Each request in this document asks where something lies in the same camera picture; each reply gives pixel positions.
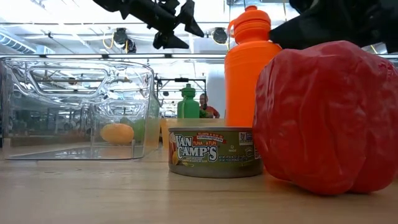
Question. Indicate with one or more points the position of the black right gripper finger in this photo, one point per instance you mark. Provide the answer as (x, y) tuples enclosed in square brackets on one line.
[(326, 31)]

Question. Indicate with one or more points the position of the orange translucent plastic bin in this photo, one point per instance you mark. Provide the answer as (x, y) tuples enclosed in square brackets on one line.
[(192, 123)]

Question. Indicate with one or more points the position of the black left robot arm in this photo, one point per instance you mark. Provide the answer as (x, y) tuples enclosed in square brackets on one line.
[(112, 4)]

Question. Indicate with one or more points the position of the yellow-orange mango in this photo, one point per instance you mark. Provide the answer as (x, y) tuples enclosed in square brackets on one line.
[(117, 133)]

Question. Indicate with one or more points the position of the clear plastic bin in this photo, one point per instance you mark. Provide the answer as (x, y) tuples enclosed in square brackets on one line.
[(62, 109)]

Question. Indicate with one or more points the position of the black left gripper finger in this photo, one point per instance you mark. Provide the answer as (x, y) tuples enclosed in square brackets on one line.
[(189, 15), (168, 42)]

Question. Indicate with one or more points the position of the green apple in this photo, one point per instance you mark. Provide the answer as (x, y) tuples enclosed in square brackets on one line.
[(139, 129)]

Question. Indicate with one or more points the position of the person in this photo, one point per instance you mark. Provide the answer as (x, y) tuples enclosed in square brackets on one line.
[(211, 111)]

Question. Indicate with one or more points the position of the black background rig frame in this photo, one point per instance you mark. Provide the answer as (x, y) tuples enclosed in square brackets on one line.
[(182, 80)]

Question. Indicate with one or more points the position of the green plastic bottle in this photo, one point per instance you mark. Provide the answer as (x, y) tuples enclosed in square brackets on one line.
[(188, 107)]

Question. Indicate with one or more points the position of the Van Camp's tuna can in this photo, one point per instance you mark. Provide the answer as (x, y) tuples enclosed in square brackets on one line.
[(214, 152)]

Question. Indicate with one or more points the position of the black ceiling-mounted device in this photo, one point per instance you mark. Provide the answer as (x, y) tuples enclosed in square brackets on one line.
[(220, 35), (120, 36)]

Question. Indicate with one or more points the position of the orange plastic bottle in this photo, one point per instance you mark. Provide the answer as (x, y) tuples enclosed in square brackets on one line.
[(245, 77)]

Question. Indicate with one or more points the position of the red bell pepper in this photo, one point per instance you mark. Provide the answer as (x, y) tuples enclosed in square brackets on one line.
[(326, 118)]

